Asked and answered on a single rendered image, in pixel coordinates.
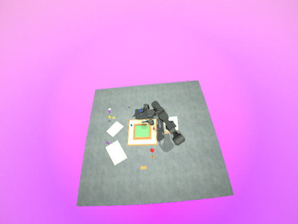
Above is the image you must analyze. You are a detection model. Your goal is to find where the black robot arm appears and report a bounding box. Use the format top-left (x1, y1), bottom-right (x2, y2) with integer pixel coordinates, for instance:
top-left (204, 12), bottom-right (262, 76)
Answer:
top-left (144, 101), bottom-right (185, 146)

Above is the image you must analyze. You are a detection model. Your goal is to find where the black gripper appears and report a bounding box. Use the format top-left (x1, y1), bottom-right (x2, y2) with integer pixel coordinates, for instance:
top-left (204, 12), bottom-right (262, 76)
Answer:
top-left (139, 104), bottom-right (156, 125)

